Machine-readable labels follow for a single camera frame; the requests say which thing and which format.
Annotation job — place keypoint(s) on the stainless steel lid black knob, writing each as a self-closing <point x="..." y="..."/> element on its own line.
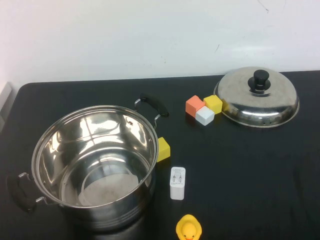
<point x="237" y="100"/>

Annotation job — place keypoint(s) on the yellow foam block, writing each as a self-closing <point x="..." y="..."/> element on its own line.
<point x="163" y="150"/>
<point x="213" y="103"/>

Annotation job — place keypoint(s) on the orange foam block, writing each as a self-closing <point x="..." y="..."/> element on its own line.
<point x="192" y="105"/>

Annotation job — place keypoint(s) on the white foam block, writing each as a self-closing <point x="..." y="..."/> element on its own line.
<point x="203" y="116"/>

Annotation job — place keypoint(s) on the yellow rubber duck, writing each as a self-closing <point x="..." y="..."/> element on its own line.
<point x="188" y="227"/>

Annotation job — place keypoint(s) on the white usb wall charger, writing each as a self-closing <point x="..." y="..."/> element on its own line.
<point x="177" y="192"/>

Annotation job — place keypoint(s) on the grey metal rail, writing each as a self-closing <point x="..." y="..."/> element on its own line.
<point x="5" y="105"/>

